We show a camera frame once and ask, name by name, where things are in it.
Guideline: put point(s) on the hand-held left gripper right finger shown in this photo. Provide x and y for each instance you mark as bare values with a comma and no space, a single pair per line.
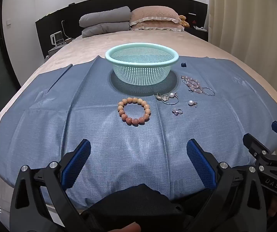
201,164

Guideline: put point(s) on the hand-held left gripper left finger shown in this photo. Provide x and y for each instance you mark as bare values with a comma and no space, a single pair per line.
76,164

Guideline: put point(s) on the small crystal earring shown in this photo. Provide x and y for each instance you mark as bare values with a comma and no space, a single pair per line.
176,111

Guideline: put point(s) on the pearl earring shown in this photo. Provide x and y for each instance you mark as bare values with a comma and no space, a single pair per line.
191,103

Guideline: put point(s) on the thin silver hoop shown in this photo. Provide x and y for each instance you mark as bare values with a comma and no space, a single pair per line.
204,89

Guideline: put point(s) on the silver heart pendant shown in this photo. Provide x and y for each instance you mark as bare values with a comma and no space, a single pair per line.
164,98

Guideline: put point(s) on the mint green plastic basket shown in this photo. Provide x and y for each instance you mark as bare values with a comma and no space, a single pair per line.
140,76

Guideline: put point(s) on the person's left hand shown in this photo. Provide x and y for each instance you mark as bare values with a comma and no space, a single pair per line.
126,227

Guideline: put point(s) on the blue cloth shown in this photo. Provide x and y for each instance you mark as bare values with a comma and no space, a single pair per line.
104,137

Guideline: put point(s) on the black garment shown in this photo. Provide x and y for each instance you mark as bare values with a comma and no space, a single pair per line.
133,205

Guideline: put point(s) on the cream curtain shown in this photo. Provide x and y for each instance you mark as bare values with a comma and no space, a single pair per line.
249,29

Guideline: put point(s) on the dark bedside table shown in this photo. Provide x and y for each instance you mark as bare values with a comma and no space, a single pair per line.
197,35

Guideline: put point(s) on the white power strip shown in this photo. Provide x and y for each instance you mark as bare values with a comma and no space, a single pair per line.
200,28

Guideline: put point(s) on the folded grey duvet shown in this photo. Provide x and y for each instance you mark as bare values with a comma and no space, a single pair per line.
104,15
104,30

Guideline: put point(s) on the bed with beige bedspread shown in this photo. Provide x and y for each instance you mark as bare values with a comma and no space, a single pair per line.
140,37

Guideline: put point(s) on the brown teddy bear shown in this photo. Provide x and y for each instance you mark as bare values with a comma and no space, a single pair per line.
183,21

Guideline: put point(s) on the pink ruffled pillow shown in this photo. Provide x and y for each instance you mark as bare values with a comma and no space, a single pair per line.
157,27
153,14

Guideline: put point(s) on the black headboard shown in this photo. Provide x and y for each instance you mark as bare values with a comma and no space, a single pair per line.
104,6

